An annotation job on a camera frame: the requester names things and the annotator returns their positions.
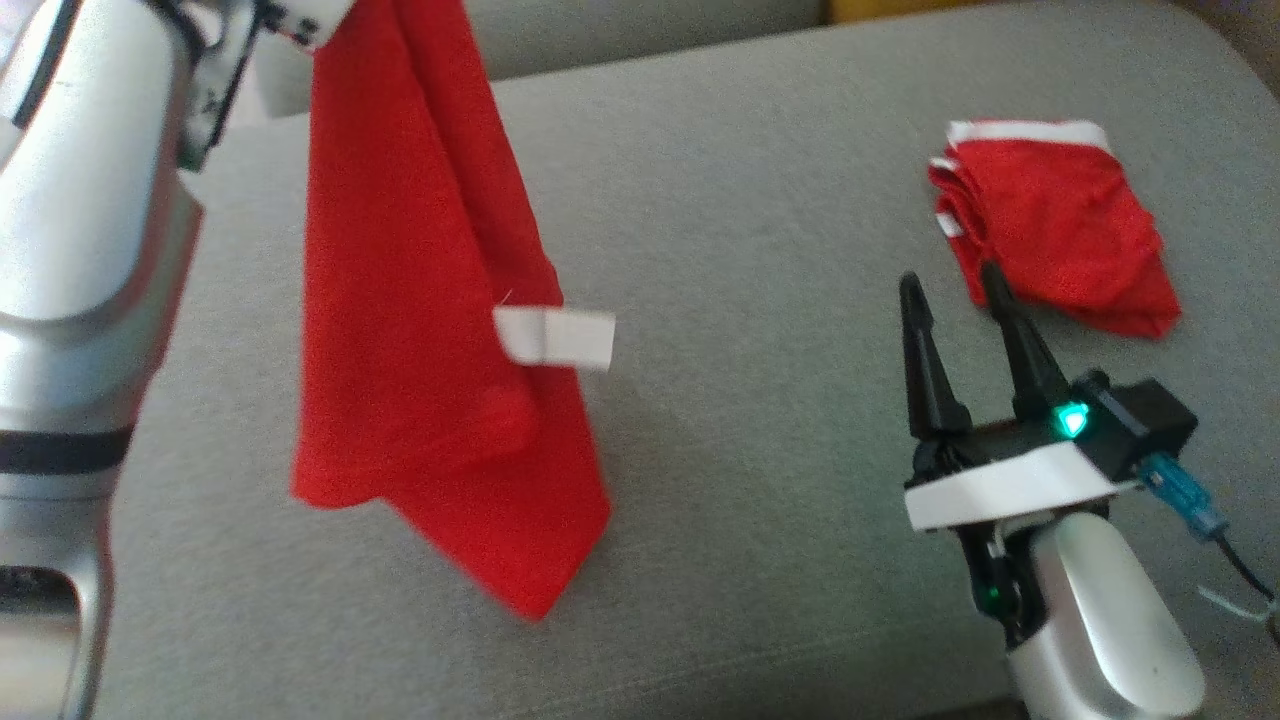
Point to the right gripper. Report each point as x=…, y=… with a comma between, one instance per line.
x=1000, y=485

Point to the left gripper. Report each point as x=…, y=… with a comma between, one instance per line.
x=310, y=18

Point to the red and white jersey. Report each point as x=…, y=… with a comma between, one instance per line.
x=400, y=300

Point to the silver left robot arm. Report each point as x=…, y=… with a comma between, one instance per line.
x=80, y=200

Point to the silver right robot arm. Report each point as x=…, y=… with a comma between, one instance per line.
x=1100, y=620

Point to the folded red garment white band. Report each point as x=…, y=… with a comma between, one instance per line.
x=1060, y=230

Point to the large grey sofa seat cushion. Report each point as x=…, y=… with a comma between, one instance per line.
x=750, y=300

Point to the grey sofa back cushion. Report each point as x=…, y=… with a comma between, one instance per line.
x=650, y=35

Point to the yellow sofa backrest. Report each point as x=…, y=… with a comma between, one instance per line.
x=900, y=8

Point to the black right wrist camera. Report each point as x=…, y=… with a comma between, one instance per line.
x=1140, y=420

